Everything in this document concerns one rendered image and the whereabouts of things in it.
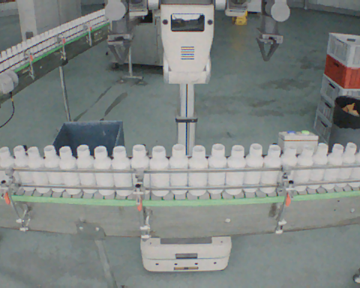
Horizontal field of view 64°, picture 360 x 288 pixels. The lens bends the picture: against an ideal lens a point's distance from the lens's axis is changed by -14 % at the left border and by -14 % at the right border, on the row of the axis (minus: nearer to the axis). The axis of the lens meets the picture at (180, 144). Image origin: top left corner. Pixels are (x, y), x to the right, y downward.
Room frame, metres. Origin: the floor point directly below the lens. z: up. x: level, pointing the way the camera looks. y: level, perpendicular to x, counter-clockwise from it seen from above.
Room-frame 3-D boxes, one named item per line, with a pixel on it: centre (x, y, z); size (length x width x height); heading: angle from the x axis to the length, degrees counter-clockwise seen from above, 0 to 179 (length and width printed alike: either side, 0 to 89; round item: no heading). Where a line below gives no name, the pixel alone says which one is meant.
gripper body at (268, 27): (0.97, -0.27, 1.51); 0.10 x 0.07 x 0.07; 0
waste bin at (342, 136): (2.25, -1.54, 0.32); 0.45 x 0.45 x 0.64
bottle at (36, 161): (0.81, 0.48, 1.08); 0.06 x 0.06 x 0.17
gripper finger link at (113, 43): (0.94, 0.18, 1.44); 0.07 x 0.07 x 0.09; 2
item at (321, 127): (2.79, -1.80, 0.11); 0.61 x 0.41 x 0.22; 97
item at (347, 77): (2.80, -1.80, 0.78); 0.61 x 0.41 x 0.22; 98
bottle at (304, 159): (0.82, -0.41, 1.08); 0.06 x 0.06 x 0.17
